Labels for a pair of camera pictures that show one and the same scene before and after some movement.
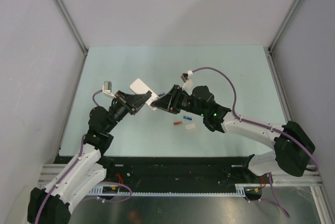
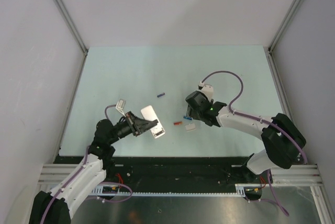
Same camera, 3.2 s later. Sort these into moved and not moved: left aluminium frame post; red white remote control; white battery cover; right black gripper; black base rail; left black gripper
Moved: right black gripper; red white remote control; left black gripper
Not moved: white battery cover; left aluminium frame post; black base rail
